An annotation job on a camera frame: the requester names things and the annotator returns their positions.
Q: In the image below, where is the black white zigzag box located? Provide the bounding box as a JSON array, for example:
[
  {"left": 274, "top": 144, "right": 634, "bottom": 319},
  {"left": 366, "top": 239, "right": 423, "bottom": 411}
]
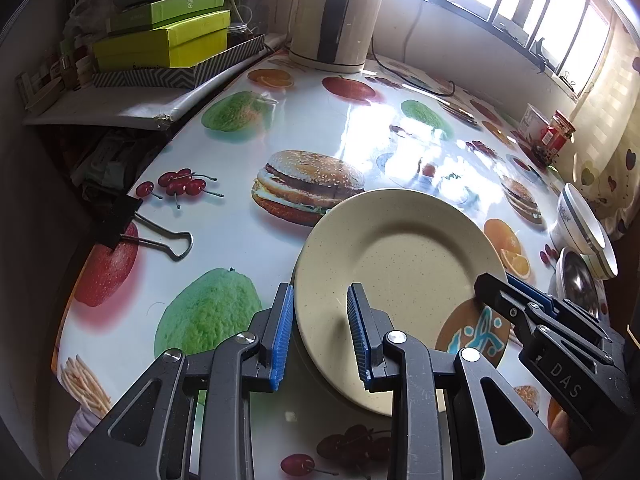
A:
[{"left": 92, "top": 35, "right": 266, "bottom": 90}]

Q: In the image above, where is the upper green box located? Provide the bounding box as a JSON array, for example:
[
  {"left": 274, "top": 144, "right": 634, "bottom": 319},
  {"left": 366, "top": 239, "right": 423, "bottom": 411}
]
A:
[{"left": 106, "top": 0, "right": 224, "bottom": 35}]

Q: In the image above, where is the heart pattern curtain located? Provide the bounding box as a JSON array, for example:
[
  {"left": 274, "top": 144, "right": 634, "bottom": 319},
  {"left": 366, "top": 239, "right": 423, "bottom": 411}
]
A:
[{"left": 560, "top": 21, "right": 639, "bottom": 240}]

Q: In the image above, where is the stainless steel bowl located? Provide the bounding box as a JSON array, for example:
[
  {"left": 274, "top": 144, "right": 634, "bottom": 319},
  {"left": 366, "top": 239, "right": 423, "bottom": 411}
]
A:
[{"left": 548, "top": 247, "right": 602, "bottom": 320}]

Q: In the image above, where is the black power cable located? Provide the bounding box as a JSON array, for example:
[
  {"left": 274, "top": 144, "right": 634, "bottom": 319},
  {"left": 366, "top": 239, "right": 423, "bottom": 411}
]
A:
[{"left": 369, "top": 0, "right": 457, "bottom": 98}]

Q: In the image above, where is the red label sauce jar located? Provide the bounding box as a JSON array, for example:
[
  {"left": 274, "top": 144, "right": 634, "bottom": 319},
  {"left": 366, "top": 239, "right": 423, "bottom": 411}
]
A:
[{"left": 533, "top": 110, "right": 575, "bottom": 166}]

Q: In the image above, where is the black binder clip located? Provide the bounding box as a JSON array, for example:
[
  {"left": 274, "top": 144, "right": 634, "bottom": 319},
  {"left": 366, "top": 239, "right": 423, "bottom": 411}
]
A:
[{"left": 77, "top": 186, "right": 194, "bottom": 262}]

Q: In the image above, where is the white striped bowl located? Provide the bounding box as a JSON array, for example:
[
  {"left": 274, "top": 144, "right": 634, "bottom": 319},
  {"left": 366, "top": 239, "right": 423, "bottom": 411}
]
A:
[
  {"left": 584, "top": 229, "right": 618, "bottom": 281},
  {"left": 549, "top": 183, "right": 605, "bottom": 255}
]

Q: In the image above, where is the lower yellow-green box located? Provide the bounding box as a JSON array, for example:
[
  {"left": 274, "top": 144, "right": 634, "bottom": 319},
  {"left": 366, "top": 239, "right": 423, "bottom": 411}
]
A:
[{"left": 92, "top": 10, "right": 230, "bottom": 72}]

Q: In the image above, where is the right hand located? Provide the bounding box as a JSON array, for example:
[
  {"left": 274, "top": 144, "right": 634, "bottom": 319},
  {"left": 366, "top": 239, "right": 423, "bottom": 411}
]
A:
[{"left": 549, "top": 410, "right": 585, "bottom": 455}]

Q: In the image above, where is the white plastic cup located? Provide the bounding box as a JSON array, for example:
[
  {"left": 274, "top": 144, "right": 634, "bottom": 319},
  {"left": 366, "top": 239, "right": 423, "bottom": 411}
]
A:
[{"left": 518, "top": 103, "right": 549, "bottom": 144}]

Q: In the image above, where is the white electric kettle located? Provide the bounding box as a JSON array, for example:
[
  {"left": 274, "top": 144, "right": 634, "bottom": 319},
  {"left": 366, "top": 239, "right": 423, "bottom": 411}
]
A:
[{"left": 290, "top": 0, "right": 382, "bottom": 74}]

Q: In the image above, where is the beige plate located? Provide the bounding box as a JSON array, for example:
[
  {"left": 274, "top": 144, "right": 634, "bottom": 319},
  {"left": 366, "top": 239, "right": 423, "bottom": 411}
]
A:
[
  {"left": 293, "top": 264, "right": 392, "bottom": 417},
  {"left": 293, "top": 187, "right": 512, "bottom": 417}
]

